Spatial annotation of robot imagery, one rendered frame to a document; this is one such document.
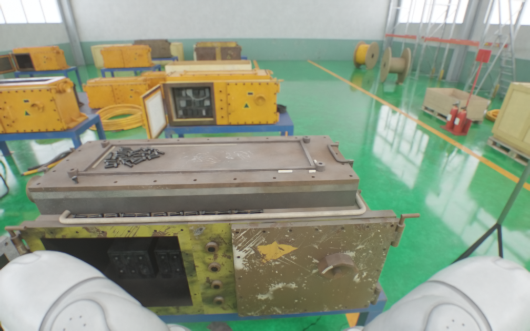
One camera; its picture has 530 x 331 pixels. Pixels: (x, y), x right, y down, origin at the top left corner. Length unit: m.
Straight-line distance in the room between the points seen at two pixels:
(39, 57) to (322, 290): 11.14
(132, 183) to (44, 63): 10.52
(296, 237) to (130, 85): 6.59
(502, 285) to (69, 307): 0.63
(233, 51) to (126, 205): 8.46
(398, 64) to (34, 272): 10.91
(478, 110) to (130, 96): 8.09
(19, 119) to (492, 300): 4.70
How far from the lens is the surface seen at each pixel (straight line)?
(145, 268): 1.61
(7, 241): 1.35
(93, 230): 1.20
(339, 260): 1.14
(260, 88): 3.56
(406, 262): 2.83
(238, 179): 1.03
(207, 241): 1.10
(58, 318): 0.45
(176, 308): 1.47
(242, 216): 1.02
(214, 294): 1.35
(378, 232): 1.16
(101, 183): 1.17
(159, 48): 12.52
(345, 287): 1.36
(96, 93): 7.66
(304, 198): 1.07
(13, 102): 4.60
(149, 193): 1.10
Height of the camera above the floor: 1.90
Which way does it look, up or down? 29 degrees down
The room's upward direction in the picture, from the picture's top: straight up
